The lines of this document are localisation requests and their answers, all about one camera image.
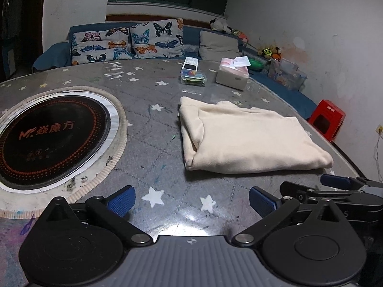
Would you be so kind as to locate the round induction hotplate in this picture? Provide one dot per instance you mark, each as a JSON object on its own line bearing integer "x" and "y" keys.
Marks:
{"x": 62, "y": 142}

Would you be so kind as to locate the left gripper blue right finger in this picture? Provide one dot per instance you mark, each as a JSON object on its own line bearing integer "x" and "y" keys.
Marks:
{"x": 274, "y": 213}

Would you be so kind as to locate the clear plastic storage box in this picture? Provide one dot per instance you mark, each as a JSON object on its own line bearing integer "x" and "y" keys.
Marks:
{"x": 287, "y": 74}

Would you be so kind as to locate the butterfly pillow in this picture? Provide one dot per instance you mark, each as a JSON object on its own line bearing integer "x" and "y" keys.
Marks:
{"x": 101, "y": 46}
{"x": 160, "y": 39}

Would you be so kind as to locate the white tissue box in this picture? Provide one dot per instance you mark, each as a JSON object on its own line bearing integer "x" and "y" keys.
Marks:
{"x": 233, "y": 73}

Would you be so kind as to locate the black white plush toy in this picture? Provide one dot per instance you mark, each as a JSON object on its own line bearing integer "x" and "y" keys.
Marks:
{"x": 221, "y": 27}

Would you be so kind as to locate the clear box of coloured items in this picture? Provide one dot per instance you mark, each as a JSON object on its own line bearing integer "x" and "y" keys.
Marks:
{"x": 190, "y": 77}

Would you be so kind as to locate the left butterfly pillow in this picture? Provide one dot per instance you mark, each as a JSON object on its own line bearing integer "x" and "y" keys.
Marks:
{"x": 101, "y": 46}

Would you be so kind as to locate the yellow orange toy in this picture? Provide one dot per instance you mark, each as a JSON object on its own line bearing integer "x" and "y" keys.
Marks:
{"x": 271, "y": 52}

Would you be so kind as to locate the cream sweatshirt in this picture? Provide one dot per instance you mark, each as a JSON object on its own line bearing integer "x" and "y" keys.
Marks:
{"x": 226, "y": 139}

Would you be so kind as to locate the grey cushion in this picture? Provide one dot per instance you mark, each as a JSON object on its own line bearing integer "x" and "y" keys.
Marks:
{"x": 214, "y": 47}

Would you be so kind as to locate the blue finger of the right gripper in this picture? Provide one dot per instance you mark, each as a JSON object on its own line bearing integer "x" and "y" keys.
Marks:
{"x": 296, "y": 191}
{"x": 348, "y": 183}

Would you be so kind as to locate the red plastic stool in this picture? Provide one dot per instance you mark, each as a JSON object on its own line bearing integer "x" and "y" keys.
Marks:
{"x": 327, "y": 119}

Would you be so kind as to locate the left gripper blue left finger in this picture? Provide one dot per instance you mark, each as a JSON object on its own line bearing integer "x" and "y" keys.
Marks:
{"x": 109, "y": 213}

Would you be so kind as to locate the right butterfly pillow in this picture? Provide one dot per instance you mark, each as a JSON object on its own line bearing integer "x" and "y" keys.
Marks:
{"x": 160, "y": 39}

